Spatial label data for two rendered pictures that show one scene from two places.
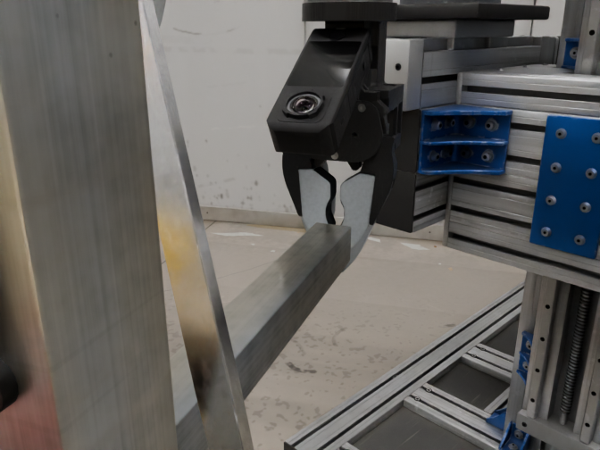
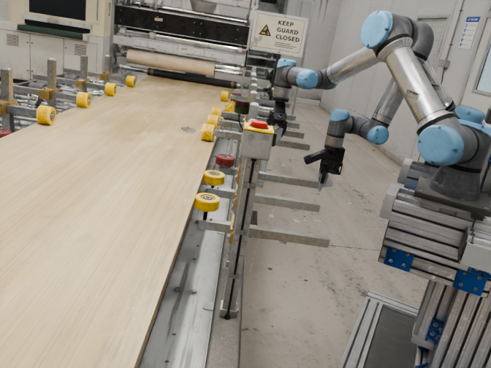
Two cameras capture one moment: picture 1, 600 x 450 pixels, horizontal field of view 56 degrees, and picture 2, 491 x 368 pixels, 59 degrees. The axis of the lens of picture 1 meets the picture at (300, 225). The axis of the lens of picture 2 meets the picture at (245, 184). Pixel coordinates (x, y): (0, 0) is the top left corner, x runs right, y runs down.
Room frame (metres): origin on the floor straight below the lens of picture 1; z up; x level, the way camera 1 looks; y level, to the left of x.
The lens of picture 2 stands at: (-0.56, -1.58, 1.43)
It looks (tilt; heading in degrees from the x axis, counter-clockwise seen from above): 19 degrees down; 67
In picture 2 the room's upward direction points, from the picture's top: 9 degrees clockwise
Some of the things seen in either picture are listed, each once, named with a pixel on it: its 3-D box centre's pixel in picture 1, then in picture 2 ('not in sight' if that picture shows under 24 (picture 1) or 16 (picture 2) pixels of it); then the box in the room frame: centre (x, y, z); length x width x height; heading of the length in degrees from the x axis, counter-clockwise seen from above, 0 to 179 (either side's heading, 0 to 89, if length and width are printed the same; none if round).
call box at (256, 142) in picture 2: not in sight; (256, 142); (-0.16, -0.66, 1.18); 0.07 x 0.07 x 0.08; 69
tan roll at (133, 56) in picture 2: not in sight; (193, 66); (0.43, 2.45, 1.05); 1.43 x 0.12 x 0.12; 159
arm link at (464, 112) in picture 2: not in sight; (465, 123); (0.94, -0.22, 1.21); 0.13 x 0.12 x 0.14; 83
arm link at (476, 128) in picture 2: not in sight; (467, 142); (0.58, -0.58, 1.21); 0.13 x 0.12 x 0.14; 18
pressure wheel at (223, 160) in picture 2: not in sight; (223, 168); (0.04, 0.12, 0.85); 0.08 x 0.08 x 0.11
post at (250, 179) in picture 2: not in sight; (240, 239); (-0.16, -0.66, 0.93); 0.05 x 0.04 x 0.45; 69
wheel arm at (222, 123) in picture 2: not in sight; (258, 128); (0.35, 0.54, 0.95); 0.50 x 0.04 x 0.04; 159
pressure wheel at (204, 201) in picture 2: not in sight; (205, 212); (-0.16, -0.34, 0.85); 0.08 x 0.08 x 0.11
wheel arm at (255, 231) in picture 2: not in sight; (263, 232); (0.02, -0.41, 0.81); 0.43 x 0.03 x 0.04; 159
